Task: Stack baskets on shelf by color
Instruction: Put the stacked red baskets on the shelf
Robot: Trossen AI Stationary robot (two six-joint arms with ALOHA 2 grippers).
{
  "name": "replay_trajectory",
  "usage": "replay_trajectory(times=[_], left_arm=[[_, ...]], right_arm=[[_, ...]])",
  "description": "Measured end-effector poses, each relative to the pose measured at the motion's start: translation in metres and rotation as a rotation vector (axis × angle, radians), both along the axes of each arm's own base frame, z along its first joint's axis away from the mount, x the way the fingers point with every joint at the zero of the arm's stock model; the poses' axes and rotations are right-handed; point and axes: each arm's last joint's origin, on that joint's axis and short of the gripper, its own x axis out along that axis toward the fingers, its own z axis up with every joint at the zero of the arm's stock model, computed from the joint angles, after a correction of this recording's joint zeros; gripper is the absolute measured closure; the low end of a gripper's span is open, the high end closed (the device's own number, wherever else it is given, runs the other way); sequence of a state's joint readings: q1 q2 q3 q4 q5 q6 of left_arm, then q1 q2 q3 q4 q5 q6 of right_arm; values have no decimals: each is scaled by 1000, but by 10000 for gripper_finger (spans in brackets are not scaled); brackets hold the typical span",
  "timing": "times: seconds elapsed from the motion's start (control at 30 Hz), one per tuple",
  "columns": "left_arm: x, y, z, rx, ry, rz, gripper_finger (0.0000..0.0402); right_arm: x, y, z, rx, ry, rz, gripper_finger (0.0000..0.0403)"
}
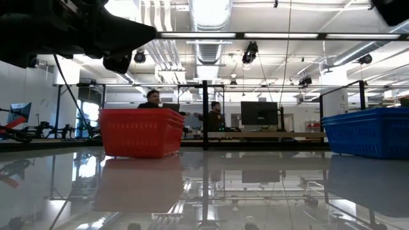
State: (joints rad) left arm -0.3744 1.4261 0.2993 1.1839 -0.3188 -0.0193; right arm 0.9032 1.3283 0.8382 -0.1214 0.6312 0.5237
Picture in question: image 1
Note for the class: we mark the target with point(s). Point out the black metal shelf frame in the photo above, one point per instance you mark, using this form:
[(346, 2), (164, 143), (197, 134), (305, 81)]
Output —
[(205, 121)]

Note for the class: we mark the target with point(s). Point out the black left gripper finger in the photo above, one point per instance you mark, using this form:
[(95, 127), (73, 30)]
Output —
[(117, 64)]

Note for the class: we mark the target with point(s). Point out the black background robot arm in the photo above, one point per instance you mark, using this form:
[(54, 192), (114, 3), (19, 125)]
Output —
[(19, 136)]

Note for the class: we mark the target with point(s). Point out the red plastic basket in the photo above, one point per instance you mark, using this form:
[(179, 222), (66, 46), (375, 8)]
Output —
[(179, 117), (140, 140), (140, 110)]

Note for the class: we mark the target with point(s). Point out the red bar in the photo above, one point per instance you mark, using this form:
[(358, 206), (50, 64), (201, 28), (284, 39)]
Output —
[(16, 123)]

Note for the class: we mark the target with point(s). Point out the black monitor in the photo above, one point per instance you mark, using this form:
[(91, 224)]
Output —
[(259, 113)]

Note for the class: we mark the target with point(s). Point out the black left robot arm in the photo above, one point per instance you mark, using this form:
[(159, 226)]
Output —
[(32, 32)]

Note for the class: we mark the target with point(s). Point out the black background frame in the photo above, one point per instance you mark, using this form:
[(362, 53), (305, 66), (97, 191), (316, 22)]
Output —
[(58, 111)]

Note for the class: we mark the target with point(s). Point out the silver ceiling duct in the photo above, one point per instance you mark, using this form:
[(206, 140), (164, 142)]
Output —
[(209, 51)]

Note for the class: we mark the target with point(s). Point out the monitor with blue screen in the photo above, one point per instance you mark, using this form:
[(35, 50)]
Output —
[(20, 111)]

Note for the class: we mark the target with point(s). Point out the black ceiling spotlight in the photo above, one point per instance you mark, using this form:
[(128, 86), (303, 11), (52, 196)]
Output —
[(305, 81), (250, 52), (139, 57), (365, 59)]

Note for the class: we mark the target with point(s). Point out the black aluminium rig frame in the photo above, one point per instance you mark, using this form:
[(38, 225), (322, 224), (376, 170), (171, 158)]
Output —
[(255, 145)]

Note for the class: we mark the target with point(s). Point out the blue plastic basket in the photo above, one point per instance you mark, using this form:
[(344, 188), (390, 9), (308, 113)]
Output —
[(367, 114), (367, 119), (367, 140)]

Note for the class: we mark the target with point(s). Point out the dark laptop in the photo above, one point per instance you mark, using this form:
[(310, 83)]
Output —
[(171, 107)]

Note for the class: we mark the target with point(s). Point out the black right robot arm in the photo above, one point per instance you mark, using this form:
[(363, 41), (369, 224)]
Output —
[(396, 9)]

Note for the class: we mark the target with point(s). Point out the person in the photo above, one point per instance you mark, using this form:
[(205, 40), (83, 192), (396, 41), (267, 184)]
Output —
[(152, 97), (215, 118)]

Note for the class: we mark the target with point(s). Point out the white glossy table mat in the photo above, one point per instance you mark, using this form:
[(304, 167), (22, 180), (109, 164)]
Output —
[(223, 191)]

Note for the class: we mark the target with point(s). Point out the black background equipment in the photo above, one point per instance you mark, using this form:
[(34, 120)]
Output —
[(44, 127)]

